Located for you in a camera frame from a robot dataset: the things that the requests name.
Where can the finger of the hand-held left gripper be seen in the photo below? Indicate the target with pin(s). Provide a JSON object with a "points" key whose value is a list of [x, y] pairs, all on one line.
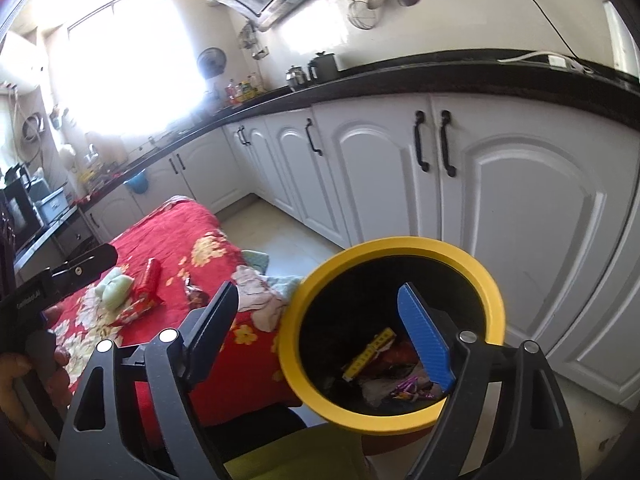
{"points": [[90, 262]]}

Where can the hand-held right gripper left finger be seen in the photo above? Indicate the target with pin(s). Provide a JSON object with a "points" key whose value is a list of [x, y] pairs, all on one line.
{"points": [[215, 325]]}

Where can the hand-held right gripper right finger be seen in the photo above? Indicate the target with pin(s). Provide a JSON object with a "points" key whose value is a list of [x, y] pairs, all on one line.
{"points": [[425, 340]]}

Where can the purple snack wrapper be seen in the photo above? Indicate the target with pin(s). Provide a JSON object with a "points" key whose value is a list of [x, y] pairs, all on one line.
{"points": [[407, 389]]}

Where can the yellow red snack wrapper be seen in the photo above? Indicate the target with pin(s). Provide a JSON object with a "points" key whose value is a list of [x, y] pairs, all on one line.
{"points": [[367, 355]]}

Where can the yellow rimmed black bin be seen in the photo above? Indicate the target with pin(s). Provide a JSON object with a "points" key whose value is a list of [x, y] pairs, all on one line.
{"points": [[390, 247]]}

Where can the person's left hand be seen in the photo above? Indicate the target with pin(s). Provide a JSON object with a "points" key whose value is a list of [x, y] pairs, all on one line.
{"points": [[20, 390]]}

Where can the brown red snack wrapper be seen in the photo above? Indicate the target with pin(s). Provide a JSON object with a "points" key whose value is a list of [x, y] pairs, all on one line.
{"points": [[196, 296]]}

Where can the mint green cloth pouch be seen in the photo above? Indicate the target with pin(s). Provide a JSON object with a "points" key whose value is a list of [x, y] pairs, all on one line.
{"points": [[115, 287]]}

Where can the red snack packet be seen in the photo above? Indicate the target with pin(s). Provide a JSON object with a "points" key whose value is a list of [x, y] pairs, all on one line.
{"points": [[147, 285]]}

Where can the white paper scrap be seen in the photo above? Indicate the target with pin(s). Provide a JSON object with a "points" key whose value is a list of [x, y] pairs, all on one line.
{"points": [[375, 387]]}

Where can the grey storage box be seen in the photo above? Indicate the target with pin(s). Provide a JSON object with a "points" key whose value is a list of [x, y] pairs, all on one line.
{"points": [[51, 205]]}

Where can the black microwave oven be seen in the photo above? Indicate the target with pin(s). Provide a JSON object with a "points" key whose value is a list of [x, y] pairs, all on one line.
{"points": [[20, 215]]}

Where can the blue plastic basin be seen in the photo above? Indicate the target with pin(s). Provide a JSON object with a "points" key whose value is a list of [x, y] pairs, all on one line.
{"points": [[137, 182]]}

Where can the red floral tablecloth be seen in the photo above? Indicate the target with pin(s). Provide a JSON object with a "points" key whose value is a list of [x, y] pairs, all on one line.
{"points": [[190, 230]]}

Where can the white jug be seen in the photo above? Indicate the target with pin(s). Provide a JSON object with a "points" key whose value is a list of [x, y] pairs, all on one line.
{"points": [[68, 156]]}

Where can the person's yellow-green clothing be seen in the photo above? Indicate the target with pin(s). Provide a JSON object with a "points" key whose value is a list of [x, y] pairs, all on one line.
{"points": [[300, 457]]}

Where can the white kitchen cabinets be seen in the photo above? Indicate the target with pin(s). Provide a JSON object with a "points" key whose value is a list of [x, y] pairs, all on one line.
{"points": [[525, 210]]}

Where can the white water heater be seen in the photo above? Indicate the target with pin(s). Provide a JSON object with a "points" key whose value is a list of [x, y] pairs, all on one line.
{"points": [[17, 60]]}

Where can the group of condiment bottles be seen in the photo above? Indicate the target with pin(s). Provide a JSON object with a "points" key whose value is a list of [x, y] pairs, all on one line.
{"points": [[244, 90]]}

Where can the small round fan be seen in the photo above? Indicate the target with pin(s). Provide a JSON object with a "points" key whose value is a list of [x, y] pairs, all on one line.
{"points": [[212, 62]]}

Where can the steel kettle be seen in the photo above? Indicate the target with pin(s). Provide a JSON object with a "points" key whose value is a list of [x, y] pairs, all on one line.
{"points": [[296, 77]]}

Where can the black kitchen countertop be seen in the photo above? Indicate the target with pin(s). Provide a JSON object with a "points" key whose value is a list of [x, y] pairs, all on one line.
{"points": [[450, 76]]}

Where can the black kettle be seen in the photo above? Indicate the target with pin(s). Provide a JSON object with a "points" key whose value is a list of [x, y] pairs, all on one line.
{"points": [[322, 67]]}

